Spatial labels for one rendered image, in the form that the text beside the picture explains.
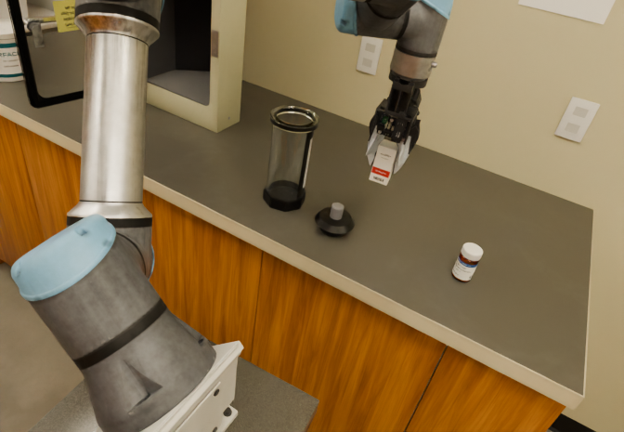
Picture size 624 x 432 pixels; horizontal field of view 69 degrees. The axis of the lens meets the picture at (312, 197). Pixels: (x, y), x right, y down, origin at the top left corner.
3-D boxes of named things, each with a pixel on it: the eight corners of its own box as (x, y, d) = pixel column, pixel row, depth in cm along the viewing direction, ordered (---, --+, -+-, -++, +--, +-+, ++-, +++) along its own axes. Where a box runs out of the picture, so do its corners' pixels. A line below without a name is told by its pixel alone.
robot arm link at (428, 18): (401, -24, 78) (447, -17, 80) (385, 41, 84) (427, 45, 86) (418, -14, 72) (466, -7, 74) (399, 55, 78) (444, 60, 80)
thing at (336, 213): (356, 222, 109) (361, 200, 106) (348, 245, 102) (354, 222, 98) (318, 212, 111) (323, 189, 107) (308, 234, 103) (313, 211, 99)
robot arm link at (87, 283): (56, 376, 48) (-23, 270, 46) (86, 336, 61) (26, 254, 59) (157, 309, 51) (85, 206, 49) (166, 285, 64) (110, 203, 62)
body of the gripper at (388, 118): (367, 136, 88) (383, 75, 81) (378, 121, 95) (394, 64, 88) (405, 149, 86) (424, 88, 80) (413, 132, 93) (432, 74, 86)
